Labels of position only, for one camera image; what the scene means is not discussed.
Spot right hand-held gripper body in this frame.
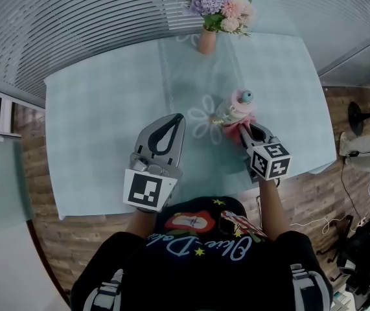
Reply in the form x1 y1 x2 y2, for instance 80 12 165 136
244 133 293 184

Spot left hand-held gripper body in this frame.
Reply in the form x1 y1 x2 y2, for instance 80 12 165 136
122 114 186 214

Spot pink cloth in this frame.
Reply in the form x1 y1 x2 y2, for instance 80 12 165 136
221 114 259 146

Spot pink capped drink container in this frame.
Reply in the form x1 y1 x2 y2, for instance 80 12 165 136
214 89 259 126

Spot person's right forearm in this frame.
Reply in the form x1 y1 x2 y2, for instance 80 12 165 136
258 178 292 243

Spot person's left forearm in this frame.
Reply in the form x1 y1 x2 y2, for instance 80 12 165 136
125 207 158 241

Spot light blue tablecloth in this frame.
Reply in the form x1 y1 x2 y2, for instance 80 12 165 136
43 32 338 222

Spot sheer flower print table runner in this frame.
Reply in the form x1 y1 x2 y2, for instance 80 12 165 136
156 32 260 187

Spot black standing fan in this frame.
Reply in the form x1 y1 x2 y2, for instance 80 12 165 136
347 72 370 139

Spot person's black printed shirt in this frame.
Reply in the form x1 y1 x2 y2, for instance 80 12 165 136
70 196 334 311

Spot pink vase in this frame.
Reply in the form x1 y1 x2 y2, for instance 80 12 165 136
197 28 218 56

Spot purple and pink flower bouquet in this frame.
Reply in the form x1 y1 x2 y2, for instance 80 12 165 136
178 0 257 39

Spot black equipment stand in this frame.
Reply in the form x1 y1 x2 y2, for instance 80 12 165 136
336 218 370 298

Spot grey window blinds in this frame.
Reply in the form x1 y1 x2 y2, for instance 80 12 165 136
0 0 308 100

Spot frosted glass panel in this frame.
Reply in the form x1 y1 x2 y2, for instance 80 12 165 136
0 130 37 224

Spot black cable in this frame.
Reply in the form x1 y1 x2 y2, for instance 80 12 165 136
340 152 361 228

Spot white cable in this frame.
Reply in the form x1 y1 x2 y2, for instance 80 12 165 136
289 213 354 236

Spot grey shoulder strap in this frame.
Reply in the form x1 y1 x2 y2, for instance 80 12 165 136
289 263 318 311
82 268 124 311

